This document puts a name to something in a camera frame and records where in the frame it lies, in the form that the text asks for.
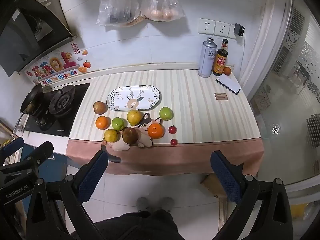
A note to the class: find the small orange fruit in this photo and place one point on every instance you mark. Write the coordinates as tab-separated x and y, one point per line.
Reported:
227	71

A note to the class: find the clear plastic bag dark contents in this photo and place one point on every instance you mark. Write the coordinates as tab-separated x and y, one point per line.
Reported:
117	7

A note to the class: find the white wall socket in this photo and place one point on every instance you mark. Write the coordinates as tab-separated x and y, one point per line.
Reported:
222	29
206	26

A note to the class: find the dark sauce bottle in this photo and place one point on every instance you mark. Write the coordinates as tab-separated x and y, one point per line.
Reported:
220	60

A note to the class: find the light brown round fruit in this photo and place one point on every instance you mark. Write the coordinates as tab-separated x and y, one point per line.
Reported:
99	107

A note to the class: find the phone with white cover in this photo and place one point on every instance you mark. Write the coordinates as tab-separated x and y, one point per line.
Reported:
229	83

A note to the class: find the oval floral ceramic plate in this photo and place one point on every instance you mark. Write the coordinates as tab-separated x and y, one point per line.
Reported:
133	97

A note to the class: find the dark brown round fruit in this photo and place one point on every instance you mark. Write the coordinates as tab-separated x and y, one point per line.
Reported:
130	135

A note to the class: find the cardboard box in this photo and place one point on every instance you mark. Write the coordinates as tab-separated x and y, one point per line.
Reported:
212	185

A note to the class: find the orange tangerine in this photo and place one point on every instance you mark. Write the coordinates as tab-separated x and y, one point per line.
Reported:
102	123
155	130

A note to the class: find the black gas stove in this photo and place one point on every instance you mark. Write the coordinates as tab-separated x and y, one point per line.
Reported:
62	125

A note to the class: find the green round fruit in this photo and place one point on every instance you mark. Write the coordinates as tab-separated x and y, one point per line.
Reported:
118	123
166	113

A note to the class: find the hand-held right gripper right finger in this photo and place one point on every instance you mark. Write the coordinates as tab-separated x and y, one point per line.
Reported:
225	177

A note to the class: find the black plug adapter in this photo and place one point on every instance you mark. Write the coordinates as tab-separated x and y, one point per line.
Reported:
239	30

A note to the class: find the grey slipper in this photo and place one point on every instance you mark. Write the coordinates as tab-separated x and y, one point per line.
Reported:
143	203
167	202

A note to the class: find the black range hood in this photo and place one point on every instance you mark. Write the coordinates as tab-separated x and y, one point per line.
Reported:
25	30

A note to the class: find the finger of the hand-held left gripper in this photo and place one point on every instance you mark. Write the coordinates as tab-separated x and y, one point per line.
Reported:
37	158
13	146

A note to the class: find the striped tablecloth with pink border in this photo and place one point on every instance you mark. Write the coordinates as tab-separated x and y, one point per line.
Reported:
195	120

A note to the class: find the person's dark trousers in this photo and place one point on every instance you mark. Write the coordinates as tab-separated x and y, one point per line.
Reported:
137	226

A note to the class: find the red cherry tomato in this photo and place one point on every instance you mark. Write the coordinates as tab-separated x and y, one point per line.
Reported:
174	142
172	129

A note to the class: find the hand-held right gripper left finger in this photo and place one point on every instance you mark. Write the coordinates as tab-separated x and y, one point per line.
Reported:
93	173

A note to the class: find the black burner grate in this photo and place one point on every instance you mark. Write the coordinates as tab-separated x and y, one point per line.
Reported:
62	101

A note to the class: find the clear plastic bag of eggs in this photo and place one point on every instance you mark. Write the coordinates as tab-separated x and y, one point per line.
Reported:
162	7

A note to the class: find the small brown card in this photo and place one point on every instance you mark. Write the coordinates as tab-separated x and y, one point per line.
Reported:
221	96

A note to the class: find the colourful wall sticker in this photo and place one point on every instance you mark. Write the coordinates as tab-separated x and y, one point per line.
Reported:
57	66

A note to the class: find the patterned glass sliding door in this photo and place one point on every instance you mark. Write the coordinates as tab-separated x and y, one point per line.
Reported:
292	92

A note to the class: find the yellow citrus fruit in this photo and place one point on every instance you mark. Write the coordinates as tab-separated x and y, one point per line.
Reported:
135	117
111	135

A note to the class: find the blue cabinet door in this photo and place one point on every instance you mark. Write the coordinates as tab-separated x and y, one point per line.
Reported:
47	180

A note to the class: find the dark frying pan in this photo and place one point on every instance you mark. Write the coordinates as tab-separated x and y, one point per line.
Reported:
31	98

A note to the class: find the calico cat plush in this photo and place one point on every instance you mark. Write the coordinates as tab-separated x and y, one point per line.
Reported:
143	141

